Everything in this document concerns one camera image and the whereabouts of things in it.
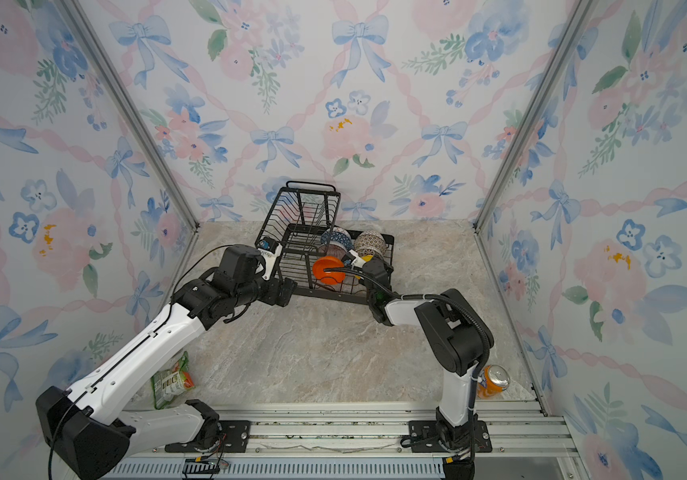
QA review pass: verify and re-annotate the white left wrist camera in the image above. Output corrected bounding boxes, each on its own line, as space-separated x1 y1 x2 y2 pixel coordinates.
256 237 283 281

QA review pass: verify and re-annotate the brown dotted pattern bowl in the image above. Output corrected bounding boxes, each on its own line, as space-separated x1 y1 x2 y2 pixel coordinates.
355 230 387 257

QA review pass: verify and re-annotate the orange soda can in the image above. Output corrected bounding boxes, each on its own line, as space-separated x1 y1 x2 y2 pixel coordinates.
477 364 511 399

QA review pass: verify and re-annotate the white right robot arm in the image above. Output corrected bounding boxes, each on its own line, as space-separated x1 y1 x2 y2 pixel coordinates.
361 257 495 451

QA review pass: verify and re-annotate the orange plastic bowl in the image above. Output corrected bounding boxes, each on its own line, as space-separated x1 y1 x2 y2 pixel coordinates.
312 256 347 285

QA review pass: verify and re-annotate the aluminium frame post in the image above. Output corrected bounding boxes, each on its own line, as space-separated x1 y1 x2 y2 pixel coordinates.
473 0 597 232
57 0 200 232

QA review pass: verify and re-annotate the green snack packet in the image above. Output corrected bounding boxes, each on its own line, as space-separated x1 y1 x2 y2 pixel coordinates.
151 351 195 410

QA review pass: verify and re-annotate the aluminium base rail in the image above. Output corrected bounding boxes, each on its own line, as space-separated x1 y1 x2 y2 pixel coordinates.
109 401 589 479

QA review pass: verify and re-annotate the black wire dish rack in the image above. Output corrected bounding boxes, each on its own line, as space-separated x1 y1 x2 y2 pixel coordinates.
255 180 395 304

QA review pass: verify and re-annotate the aluminium frame post left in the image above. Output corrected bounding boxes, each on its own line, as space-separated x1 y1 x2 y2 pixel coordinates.
57 0 200 232

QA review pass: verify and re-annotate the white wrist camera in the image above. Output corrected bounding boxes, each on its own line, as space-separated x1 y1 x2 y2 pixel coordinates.
256 237 283 281
347 250 367 269

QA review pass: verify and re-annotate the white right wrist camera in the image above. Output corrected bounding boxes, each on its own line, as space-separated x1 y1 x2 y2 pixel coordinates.
347 250 367 269

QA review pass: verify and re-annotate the blue triangle pattern bowl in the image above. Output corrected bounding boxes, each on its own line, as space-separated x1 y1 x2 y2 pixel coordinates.
319 226 355 251

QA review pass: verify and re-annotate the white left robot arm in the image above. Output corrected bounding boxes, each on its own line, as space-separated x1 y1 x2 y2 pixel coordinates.
35 237 297 479

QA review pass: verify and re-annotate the aluminium frame post right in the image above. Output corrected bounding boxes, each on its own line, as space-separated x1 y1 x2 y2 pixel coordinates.
473 0 597 232

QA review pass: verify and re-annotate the pink striped bowl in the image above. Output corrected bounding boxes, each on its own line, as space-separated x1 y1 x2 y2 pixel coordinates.
318 244 348 260

